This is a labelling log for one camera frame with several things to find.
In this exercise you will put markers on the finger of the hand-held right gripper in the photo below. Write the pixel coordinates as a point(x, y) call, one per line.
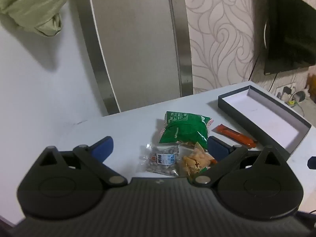
point(312, 163)

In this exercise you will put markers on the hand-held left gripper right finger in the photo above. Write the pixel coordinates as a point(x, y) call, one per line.
point(217, 150)

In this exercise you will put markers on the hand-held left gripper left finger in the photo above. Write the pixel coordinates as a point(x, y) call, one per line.
point(103, 148)

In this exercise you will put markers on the orange snack stick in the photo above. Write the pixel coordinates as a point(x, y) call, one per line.
point(232, 134)

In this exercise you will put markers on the large green snack packet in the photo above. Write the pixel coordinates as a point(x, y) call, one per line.
point(185, 130)

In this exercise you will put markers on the dark box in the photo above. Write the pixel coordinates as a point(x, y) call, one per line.
point(261, 118)

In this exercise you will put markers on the clear seed packet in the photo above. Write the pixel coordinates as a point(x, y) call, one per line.
point(160, 160)

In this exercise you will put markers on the yellow snack packet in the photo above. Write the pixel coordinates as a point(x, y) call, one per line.
point(195, 163)

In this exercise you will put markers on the small yellow-green object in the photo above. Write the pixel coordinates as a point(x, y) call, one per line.
point(291, 102)

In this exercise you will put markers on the yellow bag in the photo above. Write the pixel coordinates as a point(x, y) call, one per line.
point(311, 84)

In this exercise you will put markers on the green cloth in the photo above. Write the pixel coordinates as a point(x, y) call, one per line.
point(29, 5)

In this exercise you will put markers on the black wall television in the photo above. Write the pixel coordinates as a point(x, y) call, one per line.
point(288, 29)

